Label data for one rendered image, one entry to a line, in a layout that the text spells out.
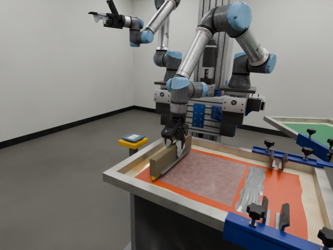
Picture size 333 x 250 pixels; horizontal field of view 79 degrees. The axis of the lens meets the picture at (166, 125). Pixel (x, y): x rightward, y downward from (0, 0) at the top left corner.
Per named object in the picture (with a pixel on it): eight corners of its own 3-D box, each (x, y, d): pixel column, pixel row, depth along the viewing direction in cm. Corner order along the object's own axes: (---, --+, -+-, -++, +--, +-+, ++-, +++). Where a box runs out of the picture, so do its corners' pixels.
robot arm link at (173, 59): (173, 69, 148) (174, 49, 144) (161, 68, 158) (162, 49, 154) (184, 69, 156) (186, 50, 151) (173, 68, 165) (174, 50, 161)
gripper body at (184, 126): (188, 136, 97) (190, 111, 93) (180, 141, 90) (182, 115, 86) (174, 133, 100) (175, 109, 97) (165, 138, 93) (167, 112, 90)
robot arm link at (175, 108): (183, 105, 85) (166, 102, 88) (182, 115, 86) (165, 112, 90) (190, 102, 91) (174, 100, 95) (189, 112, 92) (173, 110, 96)
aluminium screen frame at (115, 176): (102, 181, 81) (102, 172, 80) (171, 137, 130) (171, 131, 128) (359, 290, 45) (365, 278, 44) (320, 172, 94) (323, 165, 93)
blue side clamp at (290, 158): (249, 160, 105) (251, 148, 103) (251, 157, 109) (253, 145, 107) (320, 178, 91) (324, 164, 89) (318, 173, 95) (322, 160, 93)
